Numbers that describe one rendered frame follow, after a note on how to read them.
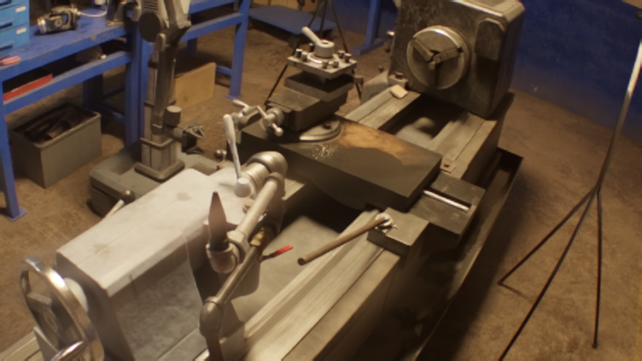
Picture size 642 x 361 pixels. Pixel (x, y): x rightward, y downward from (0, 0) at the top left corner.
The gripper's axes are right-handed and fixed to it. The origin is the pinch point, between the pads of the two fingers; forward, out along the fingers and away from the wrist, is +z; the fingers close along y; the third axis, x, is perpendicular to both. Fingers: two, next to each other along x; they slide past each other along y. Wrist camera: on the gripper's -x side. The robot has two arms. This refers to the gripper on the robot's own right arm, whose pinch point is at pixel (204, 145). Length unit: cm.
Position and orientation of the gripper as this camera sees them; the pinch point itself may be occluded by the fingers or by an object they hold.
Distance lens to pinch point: 220.4
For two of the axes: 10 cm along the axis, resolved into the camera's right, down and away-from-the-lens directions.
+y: -1.4, 8.7, 4.7
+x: -5.1, 3.4, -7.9
